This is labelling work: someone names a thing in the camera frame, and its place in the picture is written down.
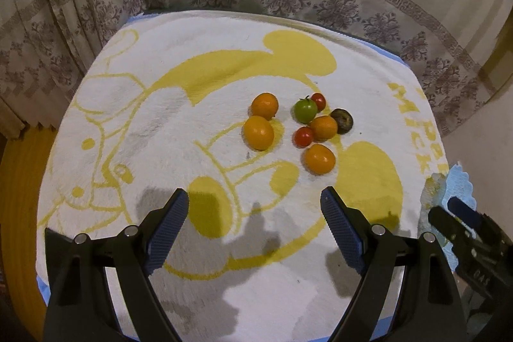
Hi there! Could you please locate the orange tomato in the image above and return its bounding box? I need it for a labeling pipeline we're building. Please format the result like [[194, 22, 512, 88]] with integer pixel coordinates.
[[309, 115, 339, 141], [251, 93, 279, 119], [243, 115, 275, 151]]

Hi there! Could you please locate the green tomato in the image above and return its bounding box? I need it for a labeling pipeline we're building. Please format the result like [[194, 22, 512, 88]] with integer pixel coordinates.
[[294, 96, 318, 124]]

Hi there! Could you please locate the large red tomato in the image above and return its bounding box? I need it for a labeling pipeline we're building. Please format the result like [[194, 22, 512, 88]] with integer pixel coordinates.
[[294, 126, 315, 147]]

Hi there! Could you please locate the orange tangerine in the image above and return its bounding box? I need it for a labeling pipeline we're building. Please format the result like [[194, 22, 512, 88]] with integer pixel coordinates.
[[303, 144, 336, 176]]

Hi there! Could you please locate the dark brown round fruit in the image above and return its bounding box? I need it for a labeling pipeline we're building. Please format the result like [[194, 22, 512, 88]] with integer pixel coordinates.
[[330, 108, 354, 135]]

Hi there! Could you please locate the light blue plastic basket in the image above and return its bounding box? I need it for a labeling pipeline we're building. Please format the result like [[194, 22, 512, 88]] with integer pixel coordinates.
[[420, 163, 475, 271]]

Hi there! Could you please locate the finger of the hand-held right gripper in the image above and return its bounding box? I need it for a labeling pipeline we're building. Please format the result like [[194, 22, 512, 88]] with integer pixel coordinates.
[[427, 206, 461, 250], [447, 196, 487, 232]]

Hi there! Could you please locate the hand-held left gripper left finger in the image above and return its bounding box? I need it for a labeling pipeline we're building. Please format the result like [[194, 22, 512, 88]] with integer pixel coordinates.
[[43, 188, 189, 342]]

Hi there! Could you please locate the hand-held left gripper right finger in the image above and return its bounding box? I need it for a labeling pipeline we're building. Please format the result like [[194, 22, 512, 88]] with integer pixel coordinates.
[[320, 187, 469, 342]]

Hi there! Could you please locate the white yellow printed towel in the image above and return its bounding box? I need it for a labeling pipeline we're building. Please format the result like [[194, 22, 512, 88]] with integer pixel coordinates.
[[35, 10, 445, 342]]

